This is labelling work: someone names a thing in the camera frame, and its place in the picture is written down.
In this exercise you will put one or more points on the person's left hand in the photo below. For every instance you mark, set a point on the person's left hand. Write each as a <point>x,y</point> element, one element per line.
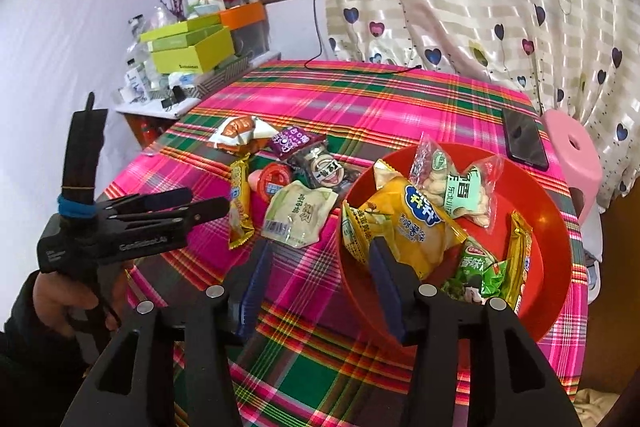
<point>50,302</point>

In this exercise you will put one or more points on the pale teal boxes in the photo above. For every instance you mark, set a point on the pale teal boxes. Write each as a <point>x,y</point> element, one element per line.
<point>207,6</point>

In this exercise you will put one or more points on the yellow potato chip bag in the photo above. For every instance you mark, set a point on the yellow potato chip bag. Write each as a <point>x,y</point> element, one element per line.
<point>410,227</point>

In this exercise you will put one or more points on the dark smartphone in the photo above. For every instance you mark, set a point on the dark smartphone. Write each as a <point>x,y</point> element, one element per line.
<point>525,137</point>

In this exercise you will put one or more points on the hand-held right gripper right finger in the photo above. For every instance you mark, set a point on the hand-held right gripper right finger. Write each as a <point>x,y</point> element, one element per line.
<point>387,292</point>

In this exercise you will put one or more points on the red container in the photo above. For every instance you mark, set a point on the red container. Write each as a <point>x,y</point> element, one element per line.
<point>147,129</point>

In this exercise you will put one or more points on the beige cloth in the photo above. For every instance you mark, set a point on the beige cloth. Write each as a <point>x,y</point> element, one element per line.
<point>595,409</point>

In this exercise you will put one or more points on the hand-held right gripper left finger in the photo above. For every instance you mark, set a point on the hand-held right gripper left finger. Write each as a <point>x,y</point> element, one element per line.
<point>255,287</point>

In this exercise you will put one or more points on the olive green box lid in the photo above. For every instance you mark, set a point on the olive green box lid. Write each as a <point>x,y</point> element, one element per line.
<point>175,32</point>

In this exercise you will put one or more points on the red plastic bowl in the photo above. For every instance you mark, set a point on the red plastic bowl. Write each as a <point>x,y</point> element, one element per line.
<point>545,262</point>

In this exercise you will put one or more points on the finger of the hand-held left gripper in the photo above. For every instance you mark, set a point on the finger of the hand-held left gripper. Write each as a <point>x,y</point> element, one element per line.
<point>205,211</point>
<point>170,198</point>

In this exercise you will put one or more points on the orange lidded storage box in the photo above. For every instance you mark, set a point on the orange lidded storage box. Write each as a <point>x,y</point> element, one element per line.
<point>242,14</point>

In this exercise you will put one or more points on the black white striped tray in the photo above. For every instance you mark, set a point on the black white striped tray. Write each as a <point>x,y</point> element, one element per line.
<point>220,79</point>

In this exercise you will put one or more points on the green pea snack packet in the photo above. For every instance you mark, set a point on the green pea snack packet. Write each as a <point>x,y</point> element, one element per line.
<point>475,277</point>

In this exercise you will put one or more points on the lime green box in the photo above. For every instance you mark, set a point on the lime green box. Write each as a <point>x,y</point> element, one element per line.
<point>190,54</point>

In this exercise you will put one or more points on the clear bag of round biscuits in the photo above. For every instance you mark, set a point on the clear bag of round biscuits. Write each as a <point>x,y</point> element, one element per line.
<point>450,187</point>

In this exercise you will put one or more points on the purple snack packet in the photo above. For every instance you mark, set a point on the purple snack packet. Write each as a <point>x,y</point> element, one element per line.
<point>295,141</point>

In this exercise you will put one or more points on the white and orange snack packet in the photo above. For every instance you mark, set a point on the white and orange snack packet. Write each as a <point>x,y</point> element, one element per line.
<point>240,132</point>

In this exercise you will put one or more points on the pink plastic stool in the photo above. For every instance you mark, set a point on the pink plastic stool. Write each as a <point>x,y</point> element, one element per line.
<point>575,147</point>

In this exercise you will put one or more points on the long gold cheese bar packet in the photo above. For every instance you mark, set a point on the long gold cheese bar packet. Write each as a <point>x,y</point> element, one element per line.
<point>240,207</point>

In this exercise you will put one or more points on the pale green snack packet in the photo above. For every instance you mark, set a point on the pale green snack packet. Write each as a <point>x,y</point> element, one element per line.
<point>297,217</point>

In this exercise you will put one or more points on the cluster of small bottles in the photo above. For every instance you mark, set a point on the cluster of small bottles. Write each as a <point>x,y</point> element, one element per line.
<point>135,79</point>

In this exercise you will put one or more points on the pink green plaid tablecloth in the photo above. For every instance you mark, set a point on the pink green plaid tablecloth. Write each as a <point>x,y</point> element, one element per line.
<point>350,107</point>

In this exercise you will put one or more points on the clear packet with cartoon face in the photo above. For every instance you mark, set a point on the clear packet with cartoon face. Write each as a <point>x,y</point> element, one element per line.
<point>325,169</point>

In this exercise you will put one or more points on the pink jelly cup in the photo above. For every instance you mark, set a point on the pink jelly cup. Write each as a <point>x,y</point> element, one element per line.
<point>272,181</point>

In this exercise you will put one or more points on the white side table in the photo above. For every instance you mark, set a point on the white side table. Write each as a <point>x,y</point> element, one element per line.
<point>150,109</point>

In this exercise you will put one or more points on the wooden wardrobe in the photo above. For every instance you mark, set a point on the wooden wardrobe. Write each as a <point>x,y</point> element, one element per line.
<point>615,307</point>

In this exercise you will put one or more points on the gold foil snack packet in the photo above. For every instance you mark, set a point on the gold foil snack packet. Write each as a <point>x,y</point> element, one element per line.
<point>520,257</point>

